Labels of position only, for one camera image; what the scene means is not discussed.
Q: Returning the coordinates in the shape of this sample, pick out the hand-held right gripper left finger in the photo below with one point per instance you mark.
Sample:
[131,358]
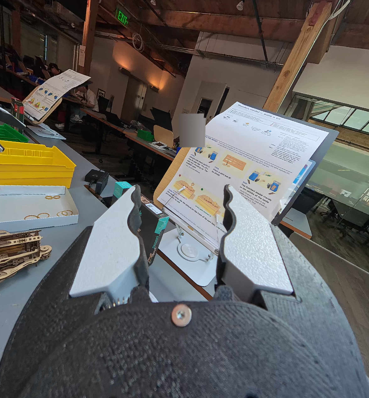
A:
[109,245]

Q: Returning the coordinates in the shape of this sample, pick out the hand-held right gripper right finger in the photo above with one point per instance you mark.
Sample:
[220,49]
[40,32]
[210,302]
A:
[252,245]

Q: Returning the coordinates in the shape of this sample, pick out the black model kit box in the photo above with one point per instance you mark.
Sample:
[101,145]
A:
[155,230]

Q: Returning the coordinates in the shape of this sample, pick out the wooden model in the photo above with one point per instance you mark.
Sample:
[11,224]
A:
[10,255]

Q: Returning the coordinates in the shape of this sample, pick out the wooden document stand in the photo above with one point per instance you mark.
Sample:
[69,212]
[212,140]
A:
[44,115]
[190,245]

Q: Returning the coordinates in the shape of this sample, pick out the black power adapter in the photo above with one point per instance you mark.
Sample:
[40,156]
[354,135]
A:
[97,180]

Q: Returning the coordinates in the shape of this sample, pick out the instruction sheet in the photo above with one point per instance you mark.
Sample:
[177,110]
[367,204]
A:
[55,91]
[249,161]

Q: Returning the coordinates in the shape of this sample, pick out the white cardboard tray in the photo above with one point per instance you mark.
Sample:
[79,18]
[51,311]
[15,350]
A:
[32,206]

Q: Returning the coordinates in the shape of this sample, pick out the yellow plastic bin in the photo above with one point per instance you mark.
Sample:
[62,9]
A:
[26,166]

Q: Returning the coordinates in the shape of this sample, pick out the green plastic bin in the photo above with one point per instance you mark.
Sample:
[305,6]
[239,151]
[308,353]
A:
[4,131]
[145,134]

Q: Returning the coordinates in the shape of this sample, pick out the green kit box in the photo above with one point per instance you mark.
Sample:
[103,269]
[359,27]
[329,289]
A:
[17,108]

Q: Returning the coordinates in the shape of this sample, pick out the green exit sign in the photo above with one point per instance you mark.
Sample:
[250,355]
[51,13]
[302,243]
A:
[121,17]

